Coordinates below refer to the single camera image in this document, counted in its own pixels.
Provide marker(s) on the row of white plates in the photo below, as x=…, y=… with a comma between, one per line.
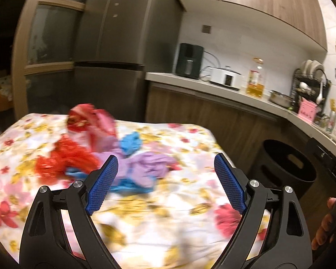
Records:
x=310, y=67

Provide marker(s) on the wooden glass door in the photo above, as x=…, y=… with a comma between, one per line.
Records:
x=58, y=4

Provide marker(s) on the red wrapper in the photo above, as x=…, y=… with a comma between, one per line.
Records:
x=81, y=117

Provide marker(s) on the cooking oil bottle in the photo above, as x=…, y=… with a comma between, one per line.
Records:
x=254, y=89

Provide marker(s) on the orange chair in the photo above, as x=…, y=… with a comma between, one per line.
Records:
x=1, y=101

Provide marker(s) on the black air fryer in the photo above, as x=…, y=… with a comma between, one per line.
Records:
x=189, y=58

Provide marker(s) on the pale pink plastic bag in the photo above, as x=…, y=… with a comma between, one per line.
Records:
x=106, y=131

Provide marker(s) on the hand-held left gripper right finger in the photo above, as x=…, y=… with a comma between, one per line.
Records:
x=231, y=185

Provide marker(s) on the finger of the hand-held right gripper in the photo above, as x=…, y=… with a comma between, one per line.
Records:
x=322, y=154

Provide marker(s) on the black dish rack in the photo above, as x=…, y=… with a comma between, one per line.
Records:
x=326, y=89

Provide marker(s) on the beige kitchen countertop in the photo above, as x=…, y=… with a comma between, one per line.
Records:
x=184, y=80

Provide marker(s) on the dark wall socket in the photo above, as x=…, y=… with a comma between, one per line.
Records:
x=206, y=29

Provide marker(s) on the white plastic ladle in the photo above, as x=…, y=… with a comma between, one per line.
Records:
x=319, y=98

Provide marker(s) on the wooden upper cabinets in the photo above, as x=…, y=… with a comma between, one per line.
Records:
x=254, y=0

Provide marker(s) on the floral printed blanket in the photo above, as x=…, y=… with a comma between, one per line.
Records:
x=184, y=151

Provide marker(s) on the pink utensil holder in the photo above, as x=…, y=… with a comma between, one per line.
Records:
x=307, y=112

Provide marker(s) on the white rice cooker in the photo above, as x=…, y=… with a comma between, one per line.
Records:
x=224, y=78

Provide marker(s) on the dark grey refrigerator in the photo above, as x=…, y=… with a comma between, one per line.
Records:
x=114, y=33

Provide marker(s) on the wooden lower cabinets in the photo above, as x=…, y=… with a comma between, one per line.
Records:
x=184, y=106

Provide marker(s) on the wooden cabinets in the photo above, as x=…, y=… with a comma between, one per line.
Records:
x=184, y=106
x=254, y=0

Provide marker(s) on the red plastic bag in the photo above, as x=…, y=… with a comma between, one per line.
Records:
x=64, y=157

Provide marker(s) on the person's right hand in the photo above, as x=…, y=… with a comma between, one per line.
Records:
x=326, y=224

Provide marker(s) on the white green can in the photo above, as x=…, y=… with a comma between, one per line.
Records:
x=331, y=126

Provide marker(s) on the steel bowl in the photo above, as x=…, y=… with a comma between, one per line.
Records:
x=280, y=99

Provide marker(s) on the blue plastic bag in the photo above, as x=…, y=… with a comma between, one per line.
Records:
x=75, y=173
x=128, y=186
x=131, y=144

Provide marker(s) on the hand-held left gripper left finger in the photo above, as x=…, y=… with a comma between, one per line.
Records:
x=102, y=186

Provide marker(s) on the black trash bin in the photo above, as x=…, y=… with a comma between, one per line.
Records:
x=271, y=173

